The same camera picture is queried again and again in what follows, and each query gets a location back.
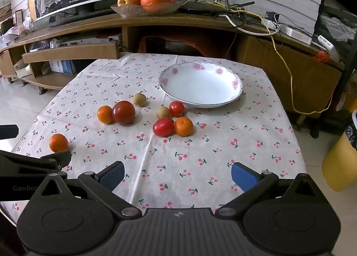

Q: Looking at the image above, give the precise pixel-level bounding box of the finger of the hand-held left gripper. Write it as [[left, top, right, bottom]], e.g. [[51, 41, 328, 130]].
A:
[[0, 124, 19, 140], [0, 149, 72, 175]]

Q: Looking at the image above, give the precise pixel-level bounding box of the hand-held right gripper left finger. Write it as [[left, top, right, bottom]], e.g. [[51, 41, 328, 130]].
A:
[[28, 160, 142, 220]]

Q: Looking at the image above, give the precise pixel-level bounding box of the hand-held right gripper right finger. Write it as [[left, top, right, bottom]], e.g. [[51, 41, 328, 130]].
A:
[[216, 162, 332, 220]]

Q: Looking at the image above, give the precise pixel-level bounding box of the small orange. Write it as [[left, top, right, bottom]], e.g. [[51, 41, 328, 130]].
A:
[[97, 105, 115, 124], [174, 117, 194, 137], [49, 133, 69, 153]]

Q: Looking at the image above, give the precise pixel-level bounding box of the dark red apple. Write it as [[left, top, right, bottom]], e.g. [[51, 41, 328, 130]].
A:
[[112, 100, 136, 125]]

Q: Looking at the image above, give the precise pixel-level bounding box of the oval red tomato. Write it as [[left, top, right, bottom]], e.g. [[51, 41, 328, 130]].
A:
[[152, 118, 175, 137]]

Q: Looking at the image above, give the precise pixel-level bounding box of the brown longan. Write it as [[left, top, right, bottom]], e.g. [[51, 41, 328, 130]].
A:
[[133, 92, 147, 106], [156, 106, 171, 119]]

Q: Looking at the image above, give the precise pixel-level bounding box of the small round red tomato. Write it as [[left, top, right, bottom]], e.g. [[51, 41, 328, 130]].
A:
[[169, 101, 185, 118]]

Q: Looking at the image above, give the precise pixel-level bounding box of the white floral plate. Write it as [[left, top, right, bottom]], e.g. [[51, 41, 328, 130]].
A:
[[158, 61, 244, 109]]

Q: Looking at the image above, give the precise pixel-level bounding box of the cherry print tablecloth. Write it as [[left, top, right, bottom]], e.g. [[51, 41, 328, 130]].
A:
[[0, 52, 307, 219]]

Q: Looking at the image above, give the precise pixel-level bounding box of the blue and white box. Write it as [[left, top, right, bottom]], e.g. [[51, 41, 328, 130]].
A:
[[50, 59, 76, 75]]

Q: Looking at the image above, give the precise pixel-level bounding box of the yellow bin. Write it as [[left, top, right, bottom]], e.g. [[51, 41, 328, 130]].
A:
[[322, 109, 357, 192]]

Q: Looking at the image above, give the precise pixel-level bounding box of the wooden television stand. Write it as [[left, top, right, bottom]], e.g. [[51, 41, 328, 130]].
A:
[[0, 12, 346, 114]]

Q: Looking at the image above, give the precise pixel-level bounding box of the silver media player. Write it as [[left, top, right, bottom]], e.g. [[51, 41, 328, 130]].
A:
[[59, 39, 119, 49]]

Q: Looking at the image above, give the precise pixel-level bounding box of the stack of cardboard boxes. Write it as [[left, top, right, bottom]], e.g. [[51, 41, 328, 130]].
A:
[[0, 0, 14, 36]]

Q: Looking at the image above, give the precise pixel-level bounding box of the small red object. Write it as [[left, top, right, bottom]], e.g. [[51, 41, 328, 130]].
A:
[[315, 51, 331, 63]]

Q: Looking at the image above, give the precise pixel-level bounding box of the white power strip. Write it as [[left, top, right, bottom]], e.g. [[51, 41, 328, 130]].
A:
[[262, 19, 313, 45]]

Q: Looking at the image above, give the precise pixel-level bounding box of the black shelf rack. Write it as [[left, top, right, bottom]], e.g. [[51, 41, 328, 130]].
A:
[[311, 0, 357, 140]]

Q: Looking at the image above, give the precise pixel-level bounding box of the glass fruit bowl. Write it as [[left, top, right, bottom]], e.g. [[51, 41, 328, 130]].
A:
[[111, 1, 181, 17]]

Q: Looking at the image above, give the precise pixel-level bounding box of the yellow cable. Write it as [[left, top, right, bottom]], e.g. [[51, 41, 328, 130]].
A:
[[192, 0, 333, 114]]

